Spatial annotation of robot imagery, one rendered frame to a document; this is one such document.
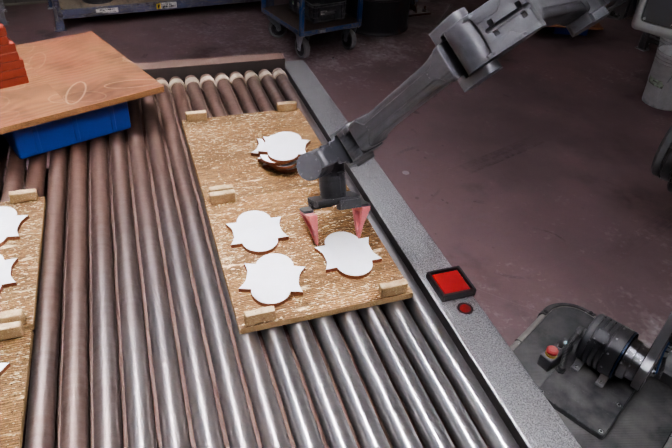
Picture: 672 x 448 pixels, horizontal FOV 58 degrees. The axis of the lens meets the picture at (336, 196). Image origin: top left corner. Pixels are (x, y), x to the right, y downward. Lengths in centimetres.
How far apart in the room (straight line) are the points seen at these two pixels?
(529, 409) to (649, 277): 200
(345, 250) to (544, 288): 162
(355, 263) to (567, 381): 103
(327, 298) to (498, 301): 154
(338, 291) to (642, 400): 124
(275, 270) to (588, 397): 118
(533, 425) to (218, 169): 93
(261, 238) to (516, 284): 165
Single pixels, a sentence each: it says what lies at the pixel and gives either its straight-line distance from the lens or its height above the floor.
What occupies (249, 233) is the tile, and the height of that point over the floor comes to 95.
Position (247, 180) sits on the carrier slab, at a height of 94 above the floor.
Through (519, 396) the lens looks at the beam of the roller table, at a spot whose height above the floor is 92.
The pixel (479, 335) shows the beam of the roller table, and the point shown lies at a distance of 120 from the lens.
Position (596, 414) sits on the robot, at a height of 26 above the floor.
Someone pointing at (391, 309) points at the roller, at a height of 91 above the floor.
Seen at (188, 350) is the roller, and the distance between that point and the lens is 114.
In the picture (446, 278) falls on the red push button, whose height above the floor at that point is 93.
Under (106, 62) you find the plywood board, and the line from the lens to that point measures 193.
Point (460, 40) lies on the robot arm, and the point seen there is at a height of 146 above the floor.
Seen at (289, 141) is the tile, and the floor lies 99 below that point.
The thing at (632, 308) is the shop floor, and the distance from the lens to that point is 286.
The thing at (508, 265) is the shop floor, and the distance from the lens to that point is 284.
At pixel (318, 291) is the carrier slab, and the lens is 120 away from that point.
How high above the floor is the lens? 177
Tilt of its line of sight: 35 degrees down
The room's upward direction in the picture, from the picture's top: 4 degrees clockwise
